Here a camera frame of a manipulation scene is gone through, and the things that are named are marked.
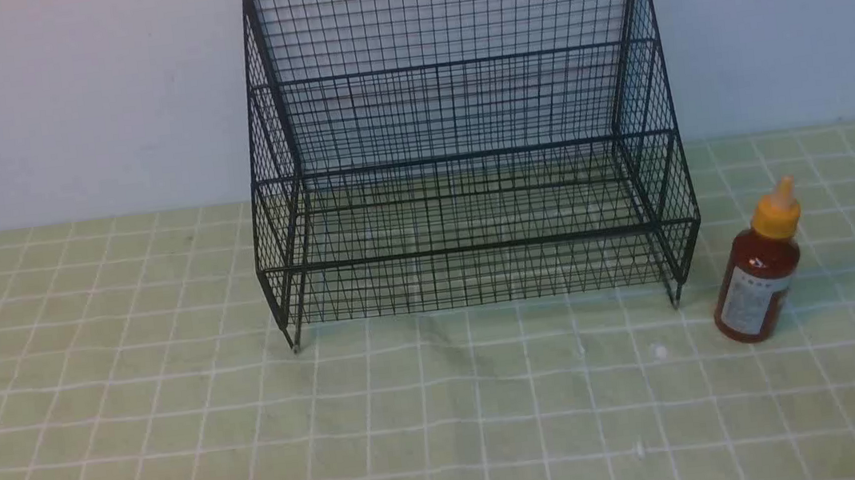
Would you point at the red seasoning bottle yellow cap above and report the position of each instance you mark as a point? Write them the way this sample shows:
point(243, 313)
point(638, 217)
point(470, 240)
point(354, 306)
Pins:
point(760, 268)

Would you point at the green checkered tablecloth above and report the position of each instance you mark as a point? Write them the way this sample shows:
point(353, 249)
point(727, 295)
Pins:
point(139, 348)

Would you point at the black wire mesh shelf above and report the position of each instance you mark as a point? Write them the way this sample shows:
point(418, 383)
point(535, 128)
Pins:
point(415, 155)

